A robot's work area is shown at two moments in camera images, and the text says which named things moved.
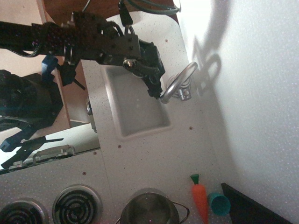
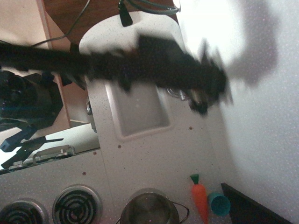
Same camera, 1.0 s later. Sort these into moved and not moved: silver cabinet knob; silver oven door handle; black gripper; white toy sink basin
Moved: black gripper
Not moved: white toy sink basin; silver oven door handle; silver cabinet knob
